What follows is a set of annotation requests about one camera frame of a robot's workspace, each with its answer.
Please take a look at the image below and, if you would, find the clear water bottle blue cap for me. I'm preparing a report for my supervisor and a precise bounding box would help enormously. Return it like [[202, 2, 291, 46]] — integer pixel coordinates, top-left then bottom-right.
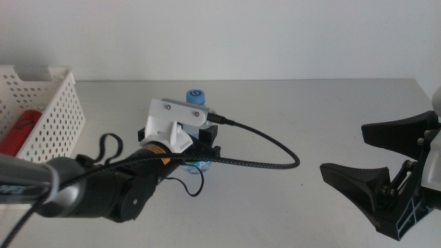
[[178, 89, 213, 175]]

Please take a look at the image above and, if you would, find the red cola can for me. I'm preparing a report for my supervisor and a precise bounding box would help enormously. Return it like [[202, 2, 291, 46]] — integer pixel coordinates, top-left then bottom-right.
[[0, 110, 43, 158]]

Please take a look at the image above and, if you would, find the white perforated plastic basket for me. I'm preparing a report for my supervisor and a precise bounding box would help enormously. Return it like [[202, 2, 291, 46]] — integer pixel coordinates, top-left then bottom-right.
[[0, 64, 86, 163]]

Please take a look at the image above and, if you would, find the thin black wire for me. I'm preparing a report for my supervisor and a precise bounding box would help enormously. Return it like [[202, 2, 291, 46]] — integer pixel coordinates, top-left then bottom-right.
[[164, 161, 205, 198], [98, 133, 124, 165]]

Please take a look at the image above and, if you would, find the thick braided black cable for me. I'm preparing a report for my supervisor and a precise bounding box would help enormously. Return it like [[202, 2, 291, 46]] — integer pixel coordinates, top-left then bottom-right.
[[0, 115, 300, 248]]

